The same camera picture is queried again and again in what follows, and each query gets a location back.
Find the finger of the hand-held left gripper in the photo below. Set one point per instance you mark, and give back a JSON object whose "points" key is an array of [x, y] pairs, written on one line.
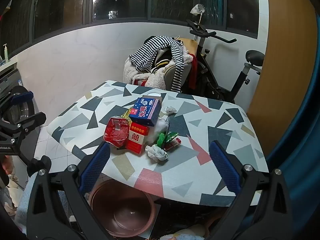
{"points": [[31, 120], [22, 97]]}

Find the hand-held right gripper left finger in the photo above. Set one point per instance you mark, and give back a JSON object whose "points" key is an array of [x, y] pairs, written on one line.
{"points": [[96, 166]]}

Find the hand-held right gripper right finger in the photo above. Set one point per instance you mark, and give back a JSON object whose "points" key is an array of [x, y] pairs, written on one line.
{"points": [[225, 166]]}

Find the red foil wrapper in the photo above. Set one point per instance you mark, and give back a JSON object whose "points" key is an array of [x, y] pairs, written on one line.
{"points": [[117, 131]]}

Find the red box with gold print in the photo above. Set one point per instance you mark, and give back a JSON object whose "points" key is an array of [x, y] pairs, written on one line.
{"points": [[136, 137]]}

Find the brown plastic basin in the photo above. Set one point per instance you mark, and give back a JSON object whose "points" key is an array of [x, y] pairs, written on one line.
{"points": [[120, 212]]}

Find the gold foil wrapper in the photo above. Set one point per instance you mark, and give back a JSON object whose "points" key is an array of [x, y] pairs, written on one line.
{"points": [[126, 116]]}

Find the white tissue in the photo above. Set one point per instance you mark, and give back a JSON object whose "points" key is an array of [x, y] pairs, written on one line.
{"points": [[156, 153]]}

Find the green snack wrapper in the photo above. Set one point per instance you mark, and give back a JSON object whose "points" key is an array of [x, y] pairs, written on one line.
{"points": [[171, 136]]}

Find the blue carton box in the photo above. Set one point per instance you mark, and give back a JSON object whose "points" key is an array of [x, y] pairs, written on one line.
{"points": [[146, 110]]}

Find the clear wrapper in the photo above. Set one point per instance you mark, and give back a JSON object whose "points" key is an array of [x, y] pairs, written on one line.
{"points": [[170, 109]]}

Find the grey washing machine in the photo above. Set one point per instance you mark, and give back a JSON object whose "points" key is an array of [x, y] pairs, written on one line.
{"points": [[6, 77]]}

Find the white pump bottle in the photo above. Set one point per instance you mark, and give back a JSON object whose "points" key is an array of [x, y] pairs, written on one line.
{"points": [[5, 53]]}

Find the light blue fleece robe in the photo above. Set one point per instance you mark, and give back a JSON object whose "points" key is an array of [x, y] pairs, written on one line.
{"points": [[23, 205]]}

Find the black exercise bike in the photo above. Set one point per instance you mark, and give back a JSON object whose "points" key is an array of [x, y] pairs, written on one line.
{"points": [[212, 80]]}

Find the red garment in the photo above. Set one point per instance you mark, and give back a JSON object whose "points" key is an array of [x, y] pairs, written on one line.
{"points": [[193, 75]]}

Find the white fleece coat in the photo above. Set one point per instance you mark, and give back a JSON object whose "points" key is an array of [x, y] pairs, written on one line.
{"points": [[130, 72]]}

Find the dark framed window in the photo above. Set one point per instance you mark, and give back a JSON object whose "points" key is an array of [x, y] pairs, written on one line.
{"points": [[62, 5]]}

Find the dark garment with yellow stripes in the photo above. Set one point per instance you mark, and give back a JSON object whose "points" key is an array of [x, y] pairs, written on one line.
{"points": [[160, 63]]}

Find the wooden chair backrest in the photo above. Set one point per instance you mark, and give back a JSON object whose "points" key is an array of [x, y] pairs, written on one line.
{"points": [[188, 45]]}

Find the orange wooden door panel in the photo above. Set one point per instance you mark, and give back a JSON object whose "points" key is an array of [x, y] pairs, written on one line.
{"points": [[287, 55]]}

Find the black and white striped shirt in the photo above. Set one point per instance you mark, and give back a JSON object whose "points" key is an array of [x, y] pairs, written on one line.
{"points": [[150, 50]]}

